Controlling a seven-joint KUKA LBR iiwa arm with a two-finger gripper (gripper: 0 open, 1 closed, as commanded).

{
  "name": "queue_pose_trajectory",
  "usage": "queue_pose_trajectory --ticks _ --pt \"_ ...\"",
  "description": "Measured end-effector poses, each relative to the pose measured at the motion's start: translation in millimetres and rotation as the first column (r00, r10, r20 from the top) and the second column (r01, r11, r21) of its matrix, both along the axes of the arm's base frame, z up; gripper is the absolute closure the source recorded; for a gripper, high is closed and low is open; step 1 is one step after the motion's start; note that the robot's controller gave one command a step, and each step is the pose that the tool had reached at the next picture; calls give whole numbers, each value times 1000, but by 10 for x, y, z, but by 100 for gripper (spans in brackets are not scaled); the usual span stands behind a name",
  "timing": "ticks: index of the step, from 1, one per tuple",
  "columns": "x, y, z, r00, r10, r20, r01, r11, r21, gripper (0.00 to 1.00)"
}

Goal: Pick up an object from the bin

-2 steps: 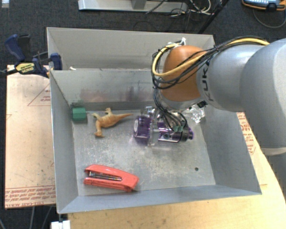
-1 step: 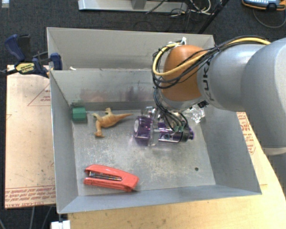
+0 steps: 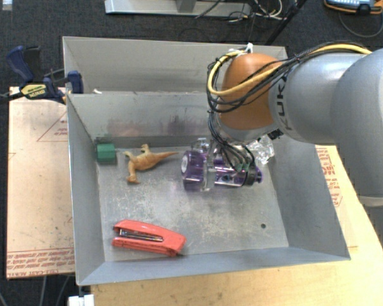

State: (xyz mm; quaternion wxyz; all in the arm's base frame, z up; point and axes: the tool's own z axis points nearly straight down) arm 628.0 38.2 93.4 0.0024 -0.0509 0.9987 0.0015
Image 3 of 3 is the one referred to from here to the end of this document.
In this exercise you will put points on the grey metal bin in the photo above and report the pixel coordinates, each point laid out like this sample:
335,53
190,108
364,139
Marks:
210,222

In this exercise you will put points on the orange toy dinosaur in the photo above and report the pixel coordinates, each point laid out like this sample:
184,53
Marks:
144,162

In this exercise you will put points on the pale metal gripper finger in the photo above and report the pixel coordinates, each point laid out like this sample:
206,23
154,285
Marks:
200,145
208,180

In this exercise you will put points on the green block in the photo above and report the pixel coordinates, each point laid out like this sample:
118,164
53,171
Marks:
105,152

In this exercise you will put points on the crumpled clear plastic wrap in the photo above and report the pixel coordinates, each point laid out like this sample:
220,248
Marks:
264,151

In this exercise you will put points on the purple clear plastic bottle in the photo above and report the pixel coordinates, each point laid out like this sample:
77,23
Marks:
191,177

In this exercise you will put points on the brown cardboard board red print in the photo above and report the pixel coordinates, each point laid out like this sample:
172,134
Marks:
38,183

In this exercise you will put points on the red stapler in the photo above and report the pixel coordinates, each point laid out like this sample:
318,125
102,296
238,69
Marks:
166,237

